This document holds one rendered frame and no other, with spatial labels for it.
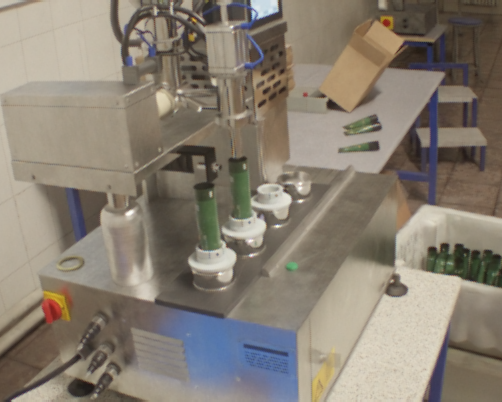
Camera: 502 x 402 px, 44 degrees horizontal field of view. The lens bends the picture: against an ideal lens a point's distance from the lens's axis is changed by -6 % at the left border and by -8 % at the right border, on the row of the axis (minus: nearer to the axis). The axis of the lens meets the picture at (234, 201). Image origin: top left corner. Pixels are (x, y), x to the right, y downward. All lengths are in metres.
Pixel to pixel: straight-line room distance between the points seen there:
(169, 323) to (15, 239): 1.81
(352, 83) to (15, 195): 1.45
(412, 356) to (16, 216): 1.88
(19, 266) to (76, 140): 1.85
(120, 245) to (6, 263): 1.75
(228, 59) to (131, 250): 0.33
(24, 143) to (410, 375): 0.81
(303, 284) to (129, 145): 0.34
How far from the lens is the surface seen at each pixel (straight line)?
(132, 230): 1.03
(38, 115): 1.05
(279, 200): 1.17
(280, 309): 0.97
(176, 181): 1.35
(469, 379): 1.89
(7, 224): 2.74
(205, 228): 0.97
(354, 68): 2.72
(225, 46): 0.97
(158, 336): 1.06
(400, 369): 1.29
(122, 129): 0.95
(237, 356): 1.00
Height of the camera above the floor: 1.56
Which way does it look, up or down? 24 degrees down
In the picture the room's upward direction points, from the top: 5 degrees counter-clockwise
